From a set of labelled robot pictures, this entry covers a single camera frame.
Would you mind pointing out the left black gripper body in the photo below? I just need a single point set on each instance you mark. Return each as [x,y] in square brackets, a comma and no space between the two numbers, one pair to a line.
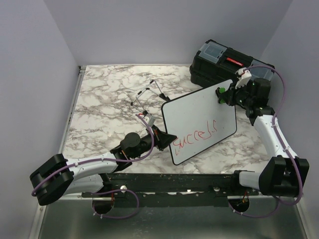
[155,144]

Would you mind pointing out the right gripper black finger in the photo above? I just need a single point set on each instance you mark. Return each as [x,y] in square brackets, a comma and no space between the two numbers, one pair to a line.
[228,92]
[227,101]

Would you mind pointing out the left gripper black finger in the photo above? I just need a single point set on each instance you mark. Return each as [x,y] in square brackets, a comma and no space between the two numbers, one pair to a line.
[163,136]
[162,145]

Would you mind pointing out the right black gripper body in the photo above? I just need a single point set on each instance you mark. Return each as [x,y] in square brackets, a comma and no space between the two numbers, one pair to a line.
[240,96]

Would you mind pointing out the green black whiteboard eraser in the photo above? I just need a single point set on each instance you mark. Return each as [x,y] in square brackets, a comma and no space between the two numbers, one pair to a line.
[219,93]

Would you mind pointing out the white whiteboard with red writing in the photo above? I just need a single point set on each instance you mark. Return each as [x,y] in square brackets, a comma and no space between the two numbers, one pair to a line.
[198,121]

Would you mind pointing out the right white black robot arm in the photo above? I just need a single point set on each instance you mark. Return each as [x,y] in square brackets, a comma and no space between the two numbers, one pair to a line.
[285,173]

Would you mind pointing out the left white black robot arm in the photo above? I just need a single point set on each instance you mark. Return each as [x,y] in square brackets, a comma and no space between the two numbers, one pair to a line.
[58,175]

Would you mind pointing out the black plastic toolbox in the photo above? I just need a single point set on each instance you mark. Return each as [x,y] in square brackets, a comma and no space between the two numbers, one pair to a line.
[215,63]

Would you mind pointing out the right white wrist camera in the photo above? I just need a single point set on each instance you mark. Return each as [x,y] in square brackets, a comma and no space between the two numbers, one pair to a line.
[243,75]

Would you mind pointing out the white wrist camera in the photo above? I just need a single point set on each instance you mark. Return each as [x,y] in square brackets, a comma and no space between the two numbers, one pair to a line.
[148,118]
[243,75]

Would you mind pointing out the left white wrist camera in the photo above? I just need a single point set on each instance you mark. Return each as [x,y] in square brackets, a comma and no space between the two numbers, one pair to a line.
[148,118]

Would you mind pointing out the black wire easel stand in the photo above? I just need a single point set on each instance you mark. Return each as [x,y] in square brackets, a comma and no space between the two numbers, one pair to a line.
[147,96]

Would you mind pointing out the black front mounting rail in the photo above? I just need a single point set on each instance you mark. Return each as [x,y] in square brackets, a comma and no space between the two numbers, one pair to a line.
[164,190]

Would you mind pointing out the aluminium frame extrusion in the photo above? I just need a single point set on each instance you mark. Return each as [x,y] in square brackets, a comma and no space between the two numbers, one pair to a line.
[51,191]

